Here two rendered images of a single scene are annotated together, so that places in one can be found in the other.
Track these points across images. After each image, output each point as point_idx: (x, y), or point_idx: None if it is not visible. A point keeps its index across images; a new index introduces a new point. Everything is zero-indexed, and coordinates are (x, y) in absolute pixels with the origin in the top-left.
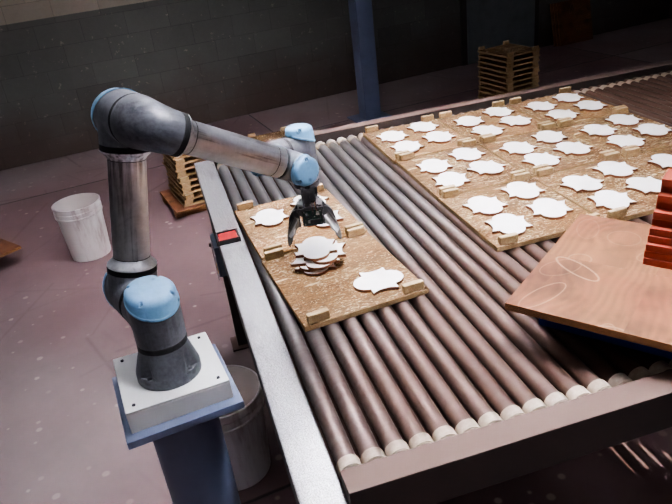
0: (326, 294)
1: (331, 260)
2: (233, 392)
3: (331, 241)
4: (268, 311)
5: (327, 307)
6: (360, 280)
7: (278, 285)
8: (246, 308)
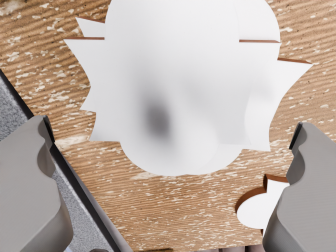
0: (177, 209)
1: (213, 170)
2: (68, 250)
3: (253, 70)
4: (69, 196)
5: (174, 235)
6: (257, 204)
7: (67, 159)
8: None
